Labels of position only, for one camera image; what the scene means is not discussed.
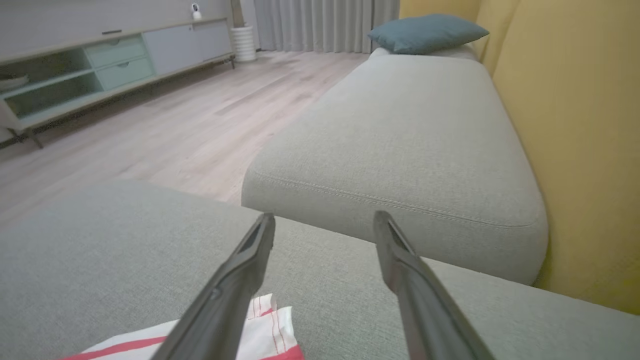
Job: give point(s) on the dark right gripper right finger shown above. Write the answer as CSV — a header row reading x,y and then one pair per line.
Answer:
x,y
430,320

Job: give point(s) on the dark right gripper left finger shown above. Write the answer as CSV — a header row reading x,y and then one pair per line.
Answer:
x,y
215,320

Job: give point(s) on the red garment striped white trim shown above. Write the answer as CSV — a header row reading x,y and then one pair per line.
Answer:
x,y
270,335

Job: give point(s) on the large grey sofa seat cushion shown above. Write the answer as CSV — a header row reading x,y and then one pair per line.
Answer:
x,y
100,260

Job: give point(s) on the grey sofa back cushion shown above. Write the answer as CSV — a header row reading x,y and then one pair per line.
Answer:
x,y
400,140

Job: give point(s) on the yellow sofa back cushion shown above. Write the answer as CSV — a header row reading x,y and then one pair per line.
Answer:
x,y
580,150
492,30
440,7

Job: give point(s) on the low grey green media cabinet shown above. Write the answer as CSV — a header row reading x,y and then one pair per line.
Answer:
x,y
165,47

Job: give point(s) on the white ribbed pot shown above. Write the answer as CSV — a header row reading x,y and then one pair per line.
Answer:
x,y
244,44

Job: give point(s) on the teal throw pillow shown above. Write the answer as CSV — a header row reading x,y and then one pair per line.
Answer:
x,y
425,32

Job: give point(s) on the small black flat object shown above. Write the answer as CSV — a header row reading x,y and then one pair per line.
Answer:
x,y
111,32

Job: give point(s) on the brown plant trunk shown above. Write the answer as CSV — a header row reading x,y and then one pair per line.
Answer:
x,y
237,12

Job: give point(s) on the grey curtain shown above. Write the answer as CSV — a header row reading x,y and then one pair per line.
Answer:
x,y
325,25

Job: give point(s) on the small white indoor camera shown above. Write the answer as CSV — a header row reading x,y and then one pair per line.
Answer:
x,y
196,11

